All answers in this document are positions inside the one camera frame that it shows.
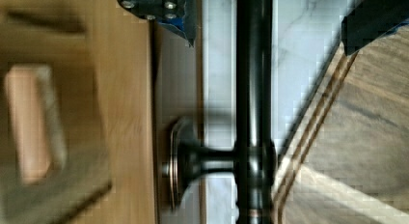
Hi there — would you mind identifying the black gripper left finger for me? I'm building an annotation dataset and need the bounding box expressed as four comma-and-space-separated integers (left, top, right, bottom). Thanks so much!
117, 0, 197, 46

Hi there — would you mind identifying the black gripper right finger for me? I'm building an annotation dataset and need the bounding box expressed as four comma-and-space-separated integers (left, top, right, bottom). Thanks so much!
341, 0, 409, 55

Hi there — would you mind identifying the black drawer handle bar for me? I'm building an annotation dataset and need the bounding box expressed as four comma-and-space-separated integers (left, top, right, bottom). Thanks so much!
165, 0, 277, 224

